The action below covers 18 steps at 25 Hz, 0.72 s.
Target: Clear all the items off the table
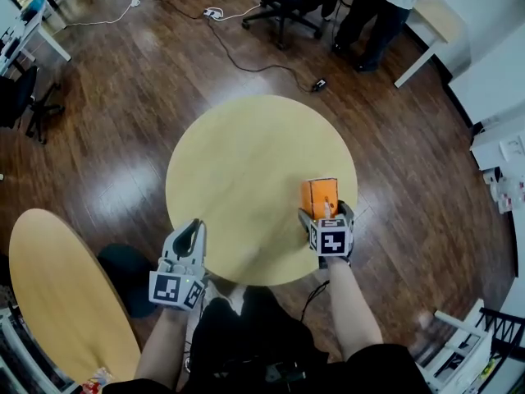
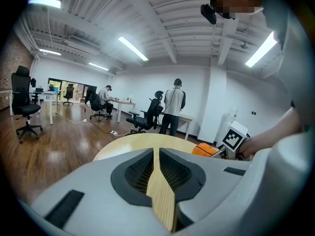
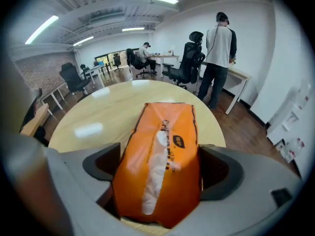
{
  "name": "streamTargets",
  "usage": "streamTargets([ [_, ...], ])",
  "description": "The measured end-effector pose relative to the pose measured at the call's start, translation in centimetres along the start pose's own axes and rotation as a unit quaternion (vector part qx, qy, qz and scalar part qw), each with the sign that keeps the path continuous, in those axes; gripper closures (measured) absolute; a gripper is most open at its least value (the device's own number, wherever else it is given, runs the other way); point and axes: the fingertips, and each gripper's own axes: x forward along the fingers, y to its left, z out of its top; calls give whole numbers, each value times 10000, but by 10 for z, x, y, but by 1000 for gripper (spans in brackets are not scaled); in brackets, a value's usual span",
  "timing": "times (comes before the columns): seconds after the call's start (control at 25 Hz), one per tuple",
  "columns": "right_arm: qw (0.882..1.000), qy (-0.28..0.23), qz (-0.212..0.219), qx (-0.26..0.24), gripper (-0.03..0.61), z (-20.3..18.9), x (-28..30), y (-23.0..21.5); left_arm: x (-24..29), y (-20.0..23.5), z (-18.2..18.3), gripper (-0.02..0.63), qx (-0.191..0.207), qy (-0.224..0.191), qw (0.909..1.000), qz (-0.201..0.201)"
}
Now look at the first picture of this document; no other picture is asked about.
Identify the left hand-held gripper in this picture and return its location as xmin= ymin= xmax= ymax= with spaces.
xmin=148 ymin=218 xmax=208 ymax=313

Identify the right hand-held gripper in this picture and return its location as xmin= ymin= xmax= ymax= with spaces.
xmin=297 ymin=199 xmax=355 ymax=268

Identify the orange box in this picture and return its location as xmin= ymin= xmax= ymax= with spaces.
xmin=300 ymin=176 xmax=340 ymax=221

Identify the person's left forearm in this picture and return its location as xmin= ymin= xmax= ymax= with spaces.
xmin=134 ymin=305 xmax=199 ymax=390

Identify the person's right forearm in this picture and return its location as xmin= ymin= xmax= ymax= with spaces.
xmin=326 ymin=256 xmax=385 ymax=363

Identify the large round wooden table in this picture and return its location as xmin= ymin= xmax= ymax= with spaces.
xmin=7 ymin=208 xmax=142 ymax=385

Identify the black table base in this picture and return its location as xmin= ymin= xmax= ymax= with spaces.
xmin=97 ymin=243 xmax=162 ymax=319

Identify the small round wooden table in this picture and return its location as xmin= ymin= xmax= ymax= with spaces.
xmin=165 ymin=94 xmax=358 ymax=286

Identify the person's black clothing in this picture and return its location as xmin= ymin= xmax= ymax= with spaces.
xmin=101 ymin=283 xmax=432 ymax=394

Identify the grey waist device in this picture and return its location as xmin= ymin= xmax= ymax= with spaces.
xmin=264 ymin=360 xmax=308 ymax=385

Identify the white box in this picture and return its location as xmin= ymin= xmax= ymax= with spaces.
xmin=469 ymin=129 xmax=525 ymax=172

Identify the white storage rack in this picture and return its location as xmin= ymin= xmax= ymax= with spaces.
xmin=418 ymin=297 xmax=525 ymax=394

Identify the black metal rack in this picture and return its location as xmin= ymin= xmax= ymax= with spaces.
xmin=477 ymin=307 xmax=525 ymax=363

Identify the white counter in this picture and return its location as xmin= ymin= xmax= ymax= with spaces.
xmin=447 ymin=18 xmax=525 ymax=126

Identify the white table with wooden top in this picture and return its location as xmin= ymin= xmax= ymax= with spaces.
xmin=393 ymin=0 xmax=471 ymax=89

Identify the white computer desk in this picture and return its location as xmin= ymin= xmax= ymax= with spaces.
xmin=0 ymin=0 xmax=73 ymax=77

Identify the thin black body cable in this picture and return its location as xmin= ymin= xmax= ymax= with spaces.
xmin=300 ymin=279 xmax=331 ymax=323

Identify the white cable with plug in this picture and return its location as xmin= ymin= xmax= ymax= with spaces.
xmin=51 ymin=0 xmax=142 ymax=30

